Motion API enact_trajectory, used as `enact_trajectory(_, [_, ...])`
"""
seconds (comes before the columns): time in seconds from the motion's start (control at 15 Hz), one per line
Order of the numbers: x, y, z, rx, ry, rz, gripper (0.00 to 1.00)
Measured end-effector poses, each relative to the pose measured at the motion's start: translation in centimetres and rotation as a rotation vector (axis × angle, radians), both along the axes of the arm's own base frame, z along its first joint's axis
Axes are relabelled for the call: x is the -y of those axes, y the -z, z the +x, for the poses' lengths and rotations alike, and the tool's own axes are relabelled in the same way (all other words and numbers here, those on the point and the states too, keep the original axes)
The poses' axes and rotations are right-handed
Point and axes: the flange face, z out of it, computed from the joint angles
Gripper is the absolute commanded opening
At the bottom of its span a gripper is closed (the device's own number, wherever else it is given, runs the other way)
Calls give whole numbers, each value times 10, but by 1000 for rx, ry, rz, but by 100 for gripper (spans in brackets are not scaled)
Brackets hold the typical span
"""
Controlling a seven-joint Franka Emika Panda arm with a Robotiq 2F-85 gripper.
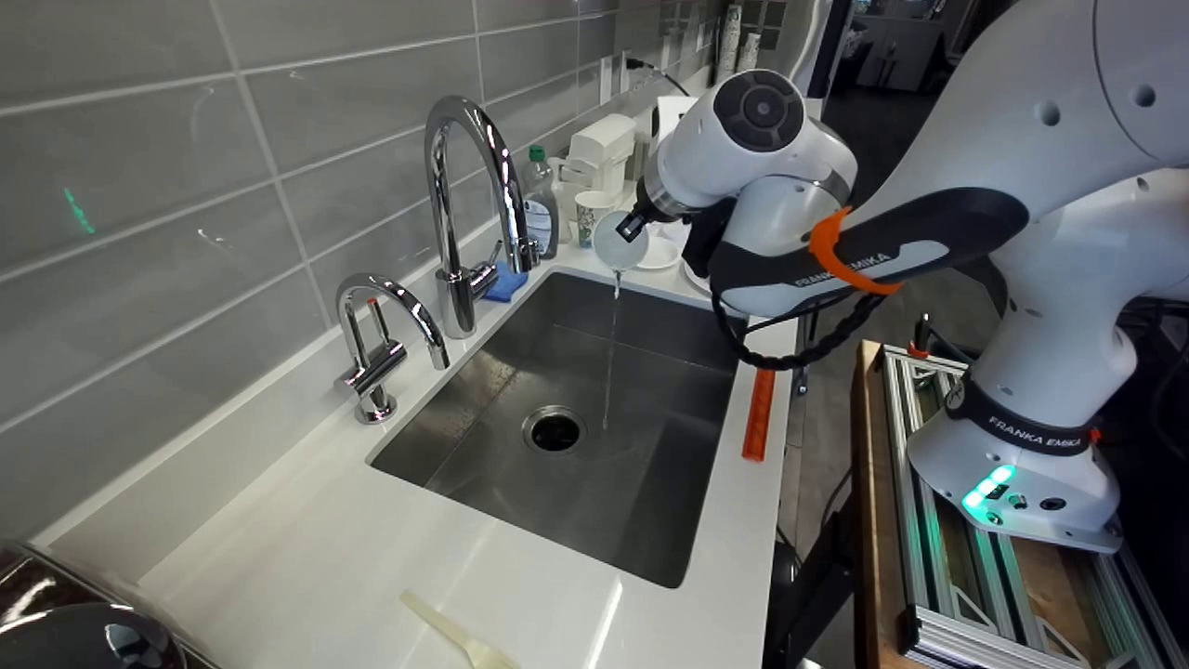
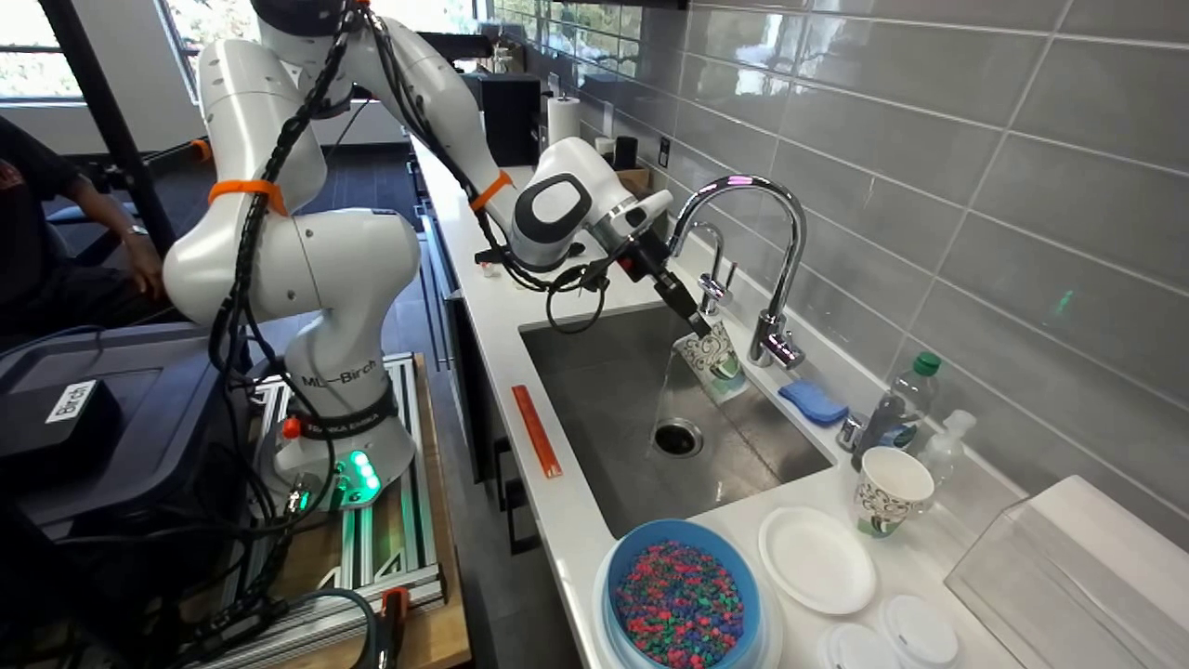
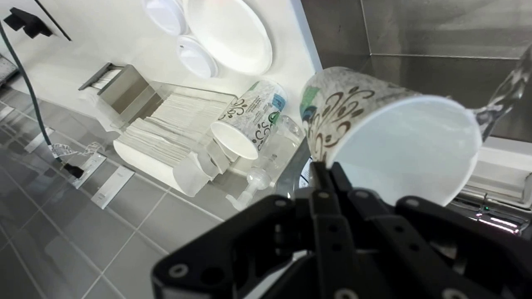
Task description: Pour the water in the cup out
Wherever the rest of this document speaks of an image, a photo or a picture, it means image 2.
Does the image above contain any wooden base board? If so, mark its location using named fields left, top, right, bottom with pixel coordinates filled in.
left=369, top=354, right=475, bottom=669

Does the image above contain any black box with white label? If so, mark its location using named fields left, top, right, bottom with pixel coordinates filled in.
left=0, top=377, right=126, bottom=494

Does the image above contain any white paper towel roll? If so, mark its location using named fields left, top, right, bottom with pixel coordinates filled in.
left=541, top=94, right=586, bottom=147

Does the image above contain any black coffee machine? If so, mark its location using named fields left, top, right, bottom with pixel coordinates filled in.
left=461, top=68, right=546, bottom=172

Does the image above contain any tall chrome gooseneck faucet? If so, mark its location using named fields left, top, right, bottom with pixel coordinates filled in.
left=666, top=172, right=811, bottom=372

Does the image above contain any blue sponge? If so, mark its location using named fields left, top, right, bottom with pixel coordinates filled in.
left=776, top=377, right=853, bottom=432

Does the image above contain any white paper cup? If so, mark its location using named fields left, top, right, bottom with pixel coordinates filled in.
left=671, top=322, right=755, bottom=409

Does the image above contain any person's hand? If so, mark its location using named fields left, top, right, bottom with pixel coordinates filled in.
left=119, top=229, right=172, bottom=300

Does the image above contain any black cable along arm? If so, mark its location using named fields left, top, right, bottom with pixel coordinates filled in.
left=202, top=0, right=615, bottom=377

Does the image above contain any dark plastic storage bin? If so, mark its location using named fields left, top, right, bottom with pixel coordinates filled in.
left=0, top=315, right=256, bottom=534

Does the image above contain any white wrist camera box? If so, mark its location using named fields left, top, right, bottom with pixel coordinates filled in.
left=622, top=183, right=679, bottom=238

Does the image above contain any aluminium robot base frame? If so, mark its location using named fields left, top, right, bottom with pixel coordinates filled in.
left=253, top=348, right=448, bottom=624

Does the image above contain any stainless steel sink basin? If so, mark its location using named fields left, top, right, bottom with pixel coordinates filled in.
left=515, top=300, right=836, bottom=539

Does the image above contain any black sink drain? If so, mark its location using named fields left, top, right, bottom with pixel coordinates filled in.
left=650, top=421, right=706, bottom=457

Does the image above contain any white mug on counter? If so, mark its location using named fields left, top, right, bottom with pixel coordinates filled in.
left=853, top=441, right=940, bottom=539

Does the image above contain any small chrome faucet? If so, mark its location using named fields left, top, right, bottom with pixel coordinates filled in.
left=695, top=218, right=741, bottom=315

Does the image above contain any window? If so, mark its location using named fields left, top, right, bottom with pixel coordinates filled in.
left=0, top=0, right=497, bottom=104

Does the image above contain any white round plate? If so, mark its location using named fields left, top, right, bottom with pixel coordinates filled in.
left=755, top=503, right=880, bottom=621

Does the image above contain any clear white-capped bottle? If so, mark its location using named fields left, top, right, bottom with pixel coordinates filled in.
left=921, top=405, right=983, bottom=494

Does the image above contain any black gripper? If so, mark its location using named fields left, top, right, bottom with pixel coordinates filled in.
left=614, top=218, right=729, bottom=347

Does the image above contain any seated person in dark clothes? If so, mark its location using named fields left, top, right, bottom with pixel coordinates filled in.
left=0, top=112, right=172, bottom=342

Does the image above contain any black floor cable bundle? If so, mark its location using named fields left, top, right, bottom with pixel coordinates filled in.
left=146, top=481, right=386, bottom=669

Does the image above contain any blue bowl of colourful beads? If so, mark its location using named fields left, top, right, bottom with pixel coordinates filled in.
left=596, top=515, right=776, bottom=669

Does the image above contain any orange tape strip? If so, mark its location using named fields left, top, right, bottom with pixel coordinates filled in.
left=509, top=382, right=566, bottom=484

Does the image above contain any white round lid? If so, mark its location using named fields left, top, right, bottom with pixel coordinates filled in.
left=815, top=621, right=903, bottom=669
left=878, top=591, right=961, bottom=669

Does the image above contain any clear plastic box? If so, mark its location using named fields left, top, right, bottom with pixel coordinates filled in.
left=942, top=473, right=1189, bottom=669

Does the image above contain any green-capped soap bottle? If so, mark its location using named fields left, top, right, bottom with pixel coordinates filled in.
left=851, top=348, right=942, bottom=457

